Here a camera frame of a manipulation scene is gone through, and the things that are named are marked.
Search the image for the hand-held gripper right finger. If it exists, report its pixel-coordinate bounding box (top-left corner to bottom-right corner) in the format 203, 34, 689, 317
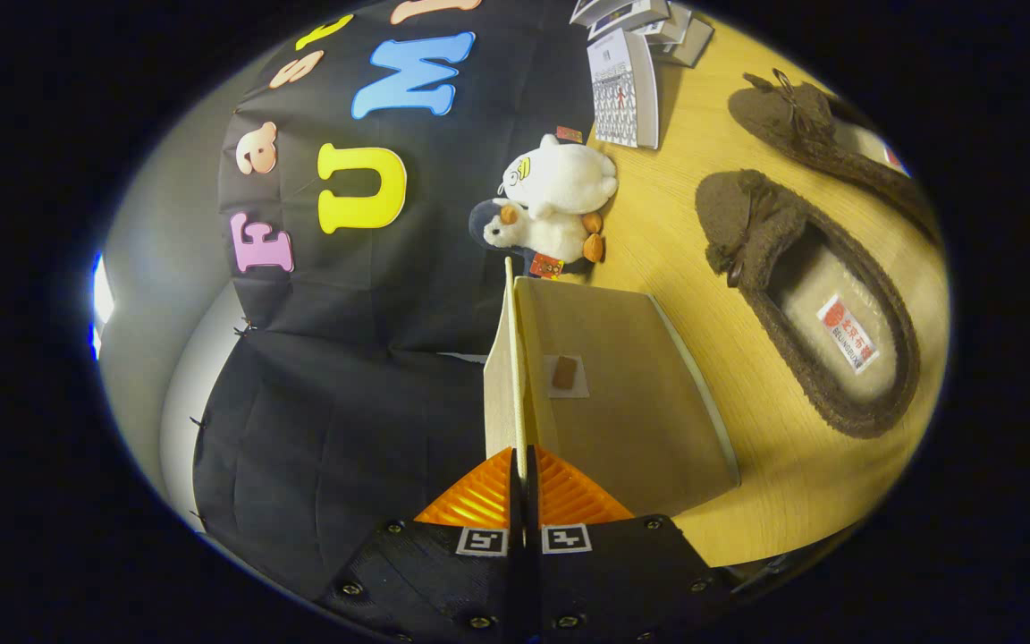
526, 445, 735, 644

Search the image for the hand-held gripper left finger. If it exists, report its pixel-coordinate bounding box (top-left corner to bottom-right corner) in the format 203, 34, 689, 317
318, 447, 525, 644

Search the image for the beige fabric storage box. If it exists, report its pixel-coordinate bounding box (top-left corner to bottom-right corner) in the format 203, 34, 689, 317
483, 258, 741, 518

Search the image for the brown fuzzy shoe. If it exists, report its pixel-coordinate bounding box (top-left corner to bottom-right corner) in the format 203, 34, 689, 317
728, 69, 941, 247
694, 169, 921, 439

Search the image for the grey penguin plush toy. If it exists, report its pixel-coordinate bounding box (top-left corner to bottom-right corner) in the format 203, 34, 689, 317
469, 199, 607, 279

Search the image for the white duck plush toy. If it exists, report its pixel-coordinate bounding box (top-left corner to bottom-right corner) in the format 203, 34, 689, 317
498, 127, 620, 221

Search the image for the patterned cover book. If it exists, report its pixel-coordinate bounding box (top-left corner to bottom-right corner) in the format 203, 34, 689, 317
586, 27, 661, 150

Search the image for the dark grey book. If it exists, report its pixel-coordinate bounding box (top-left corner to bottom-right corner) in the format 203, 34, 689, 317
658, 16, 714, 69

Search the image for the white thin book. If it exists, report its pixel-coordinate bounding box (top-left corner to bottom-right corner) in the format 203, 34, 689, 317
638, 4, 694, 47

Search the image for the white book blue photo cover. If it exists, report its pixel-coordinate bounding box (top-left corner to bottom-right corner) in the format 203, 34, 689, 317
587, 0, 671, 42

